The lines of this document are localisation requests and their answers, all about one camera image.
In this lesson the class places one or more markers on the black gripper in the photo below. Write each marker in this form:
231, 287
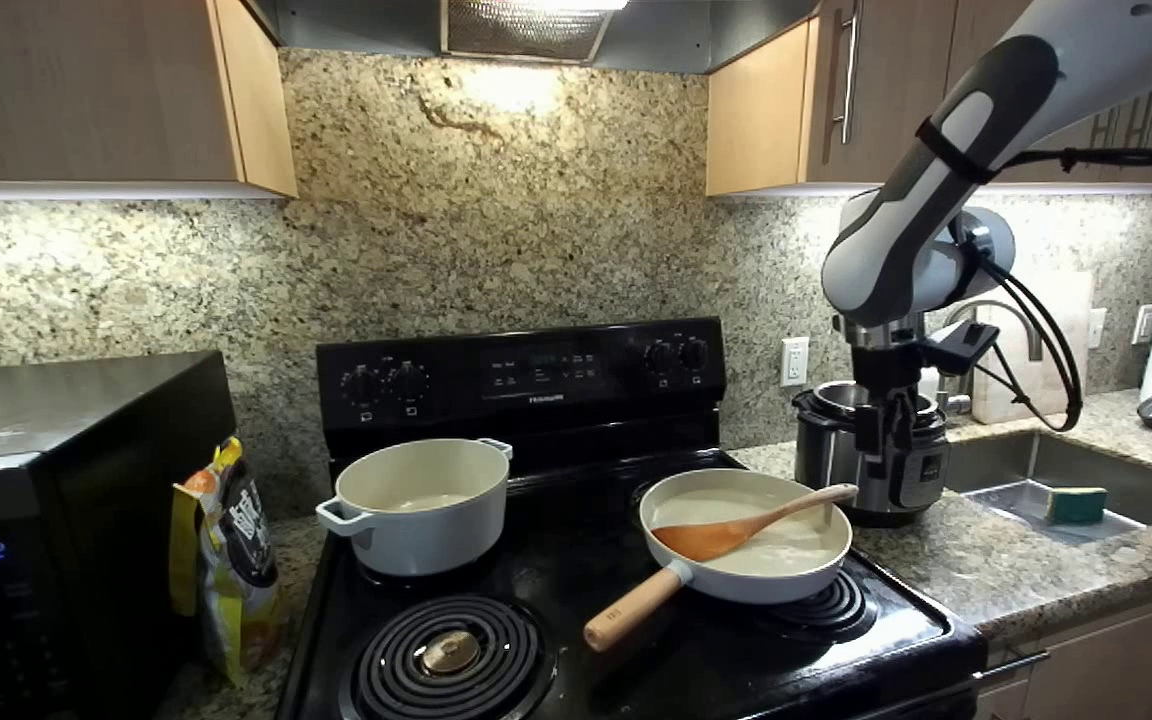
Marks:
885, 431

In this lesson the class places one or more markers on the wooden spatula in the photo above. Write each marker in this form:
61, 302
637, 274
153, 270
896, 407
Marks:
707, 543

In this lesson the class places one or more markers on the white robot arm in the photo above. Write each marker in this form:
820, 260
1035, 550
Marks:
914, 245

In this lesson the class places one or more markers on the stainless steel pressure cooker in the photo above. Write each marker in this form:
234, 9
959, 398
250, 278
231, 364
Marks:
826, 445

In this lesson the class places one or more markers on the chrome kitchen faucet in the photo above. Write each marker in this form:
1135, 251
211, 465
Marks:
993, 384

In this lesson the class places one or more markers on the stainless steel sink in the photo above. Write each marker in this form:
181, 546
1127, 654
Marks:
1015, 478

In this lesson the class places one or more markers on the green yellow sponge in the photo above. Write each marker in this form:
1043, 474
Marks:
1079, 507

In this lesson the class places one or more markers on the black electric stove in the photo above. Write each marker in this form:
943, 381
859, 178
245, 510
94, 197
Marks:
590, 419

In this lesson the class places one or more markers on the lower wooden cabinet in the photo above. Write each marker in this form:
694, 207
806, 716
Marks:
1098, 668

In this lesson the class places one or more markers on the wooden cabinet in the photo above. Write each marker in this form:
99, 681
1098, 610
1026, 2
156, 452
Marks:
1098, 668
840, 95
141, 103

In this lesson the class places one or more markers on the right upper wooden cabinet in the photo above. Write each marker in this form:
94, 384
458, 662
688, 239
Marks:
840, 95

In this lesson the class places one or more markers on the steel range hood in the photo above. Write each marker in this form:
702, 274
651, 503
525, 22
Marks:
584, 35

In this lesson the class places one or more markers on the yellow black snack bag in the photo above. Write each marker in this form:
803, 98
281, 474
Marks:
222, 566

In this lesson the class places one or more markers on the black microwave oven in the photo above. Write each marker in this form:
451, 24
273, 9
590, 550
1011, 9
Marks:
90, 459

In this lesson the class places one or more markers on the left upper wooden cabinet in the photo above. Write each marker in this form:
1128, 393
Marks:
141, 103

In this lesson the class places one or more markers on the white frying pan wooden handle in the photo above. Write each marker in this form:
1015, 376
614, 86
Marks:
785, 561

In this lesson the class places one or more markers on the white wall outlet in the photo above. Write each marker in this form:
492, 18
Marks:
795, 363

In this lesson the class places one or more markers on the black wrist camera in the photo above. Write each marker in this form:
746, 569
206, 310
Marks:
963, 345

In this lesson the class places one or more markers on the white pot with handles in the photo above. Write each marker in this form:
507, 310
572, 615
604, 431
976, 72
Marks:
421, 507

